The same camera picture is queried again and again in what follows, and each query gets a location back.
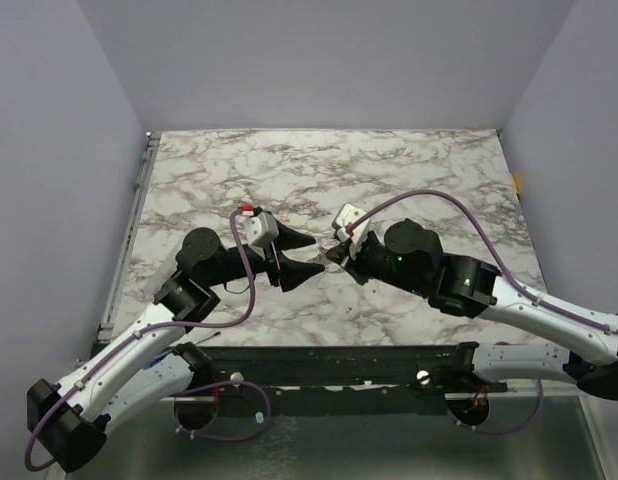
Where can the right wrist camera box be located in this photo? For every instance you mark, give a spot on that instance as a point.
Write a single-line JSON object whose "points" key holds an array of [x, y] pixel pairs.
{"points": [[348, 228]]}

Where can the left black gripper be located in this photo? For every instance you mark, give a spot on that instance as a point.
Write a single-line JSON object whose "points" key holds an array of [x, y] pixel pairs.
{"points": [[290, 273]]}

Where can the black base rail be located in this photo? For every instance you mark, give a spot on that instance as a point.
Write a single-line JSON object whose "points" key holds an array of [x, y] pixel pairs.
{"points": [[329, 381]]}

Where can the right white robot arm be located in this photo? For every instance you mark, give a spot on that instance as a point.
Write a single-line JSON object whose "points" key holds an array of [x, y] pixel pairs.
{"points": [[580, 345]]}

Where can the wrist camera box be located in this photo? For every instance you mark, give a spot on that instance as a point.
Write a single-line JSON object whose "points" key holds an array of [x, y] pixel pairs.
{"points": [[261, 230], [348, 228]]}

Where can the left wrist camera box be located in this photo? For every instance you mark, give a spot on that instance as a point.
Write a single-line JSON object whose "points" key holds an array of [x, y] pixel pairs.
{"points": [[261, 230]]}

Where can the left side metal rail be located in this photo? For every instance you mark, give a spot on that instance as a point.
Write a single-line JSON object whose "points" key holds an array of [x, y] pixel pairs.
{"points": [[147, 158]]}

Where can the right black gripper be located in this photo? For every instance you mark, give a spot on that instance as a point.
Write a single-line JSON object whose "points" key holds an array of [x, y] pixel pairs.
{"points": [[353, 257]]}

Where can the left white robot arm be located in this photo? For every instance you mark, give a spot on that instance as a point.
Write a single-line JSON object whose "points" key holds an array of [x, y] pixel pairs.
{"points": [[68, 418]]}

